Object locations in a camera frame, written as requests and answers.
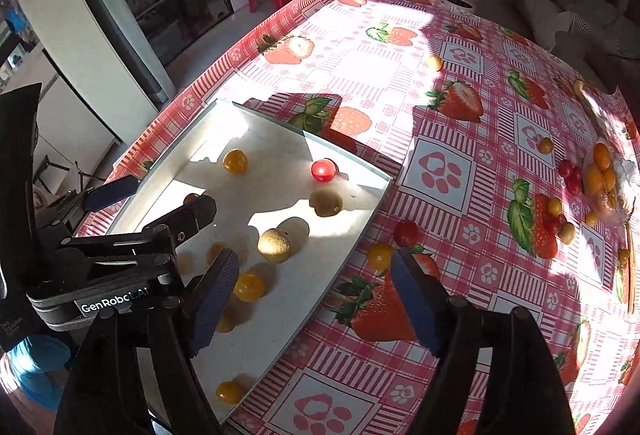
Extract person's left hand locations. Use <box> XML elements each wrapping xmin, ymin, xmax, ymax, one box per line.
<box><xmin>7</xmin><ymin>334</ymin><xmax>72</xmax><ymax>412</ymax></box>

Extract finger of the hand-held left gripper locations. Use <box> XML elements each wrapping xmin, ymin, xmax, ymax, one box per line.
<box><xmin>35</xmin><ymin>175</ymin><xmax>141</xmax><ymax>241</ymax></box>
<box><xmin>60</xmin><ymin>194</ymin><xmax>219</xmax><ymax>286</ymax></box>

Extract white sofa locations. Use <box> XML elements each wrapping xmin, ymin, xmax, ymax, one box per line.
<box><xmin>515</xmin><ymin>0</ymin><xmax>640</xmax><ymax>61</ymax></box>

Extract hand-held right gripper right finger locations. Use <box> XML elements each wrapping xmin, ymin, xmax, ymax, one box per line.
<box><xmin>391</xmin><ymin>250</ymin><xmax>576</xmax><ymax>435</ymax></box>

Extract pink strawberry print tablecloth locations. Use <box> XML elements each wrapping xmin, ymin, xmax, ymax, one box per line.
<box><xmin>107</xmin><ymin>0</ymin><xmax>640</xmax><ymax>435</ymax></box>

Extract yellow banana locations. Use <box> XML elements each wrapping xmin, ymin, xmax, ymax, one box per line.
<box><xmin>572</xmin><ymin>79</ymin><xmax>598</xmax><ymax>108</ymax></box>

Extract grey rectangular tray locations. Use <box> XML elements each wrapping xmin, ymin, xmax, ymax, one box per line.
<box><xmin>106</xmin><ymin>98</ymin><xmax>393</xmax><ymax>423</ymax></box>

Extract wooden chopsticks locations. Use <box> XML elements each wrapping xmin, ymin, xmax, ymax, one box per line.
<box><xmin>625</xmin><ymin>220</ymin><xmax>637</xmax><ymax>316</ymax></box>

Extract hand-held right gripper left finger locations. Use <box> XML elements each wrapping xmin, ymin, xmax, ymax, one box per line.
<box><xmin>55</xmin><ymin>247</ymin><xmax>240</xmax><ymax>435</ymax></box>

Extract clear glass bowl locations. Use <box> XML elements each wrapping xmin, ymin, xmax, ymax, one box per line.
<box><xmin>582</xmin><ymin>138</ymin><xmax>638</xmax><ymax>228</ymax></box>

